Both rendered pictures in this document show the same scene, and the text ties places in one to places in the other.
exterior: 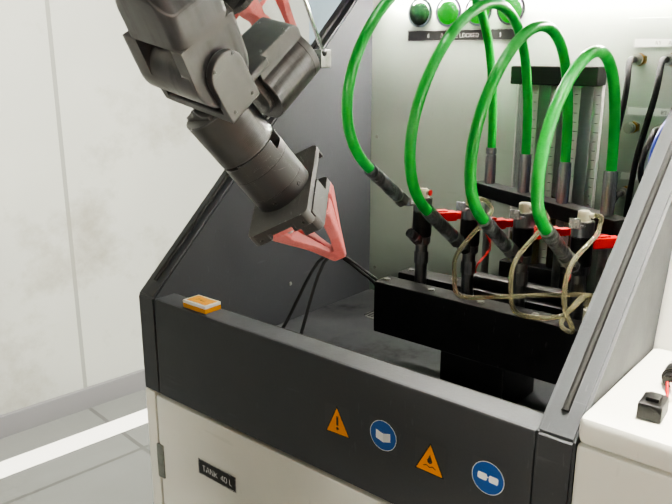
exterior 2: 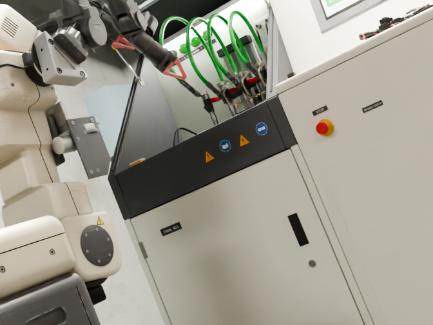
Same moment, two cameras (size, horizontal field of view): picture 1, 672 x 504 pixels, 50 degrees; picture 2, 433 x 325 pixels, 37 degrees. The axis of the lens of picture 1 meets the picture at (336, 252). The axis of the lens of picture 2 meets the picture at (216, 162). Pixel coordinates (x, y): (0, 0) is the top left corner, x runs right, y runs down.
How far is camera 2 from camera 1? 146 cm
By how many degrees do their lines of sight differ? 24
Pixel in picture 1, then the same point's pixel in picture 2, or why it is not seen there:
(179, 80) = (129, 21)
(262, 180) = (155, 50)
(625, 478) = (292, 93)
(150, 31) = (120, 9)
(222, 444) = (168, 211)
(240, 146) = (147, 41)
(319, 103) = (146, 100)
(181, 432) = (148, 225)
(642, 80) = (263, 33)
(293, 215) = (168, 55)
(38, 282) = not seen: outside the picture
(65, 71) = not seen: outside the picture
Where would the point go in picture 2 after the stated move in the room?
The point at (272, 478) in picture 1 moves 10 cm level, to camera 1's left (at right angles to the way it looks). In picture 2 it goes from (194, 205) to (165, 216)
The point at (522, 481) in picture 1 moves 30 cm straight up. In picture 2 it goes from (270, 120) to (233, 31)
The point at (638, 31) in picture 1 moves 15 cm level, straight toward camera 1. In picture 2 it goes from (254, 18) to (249, 8)
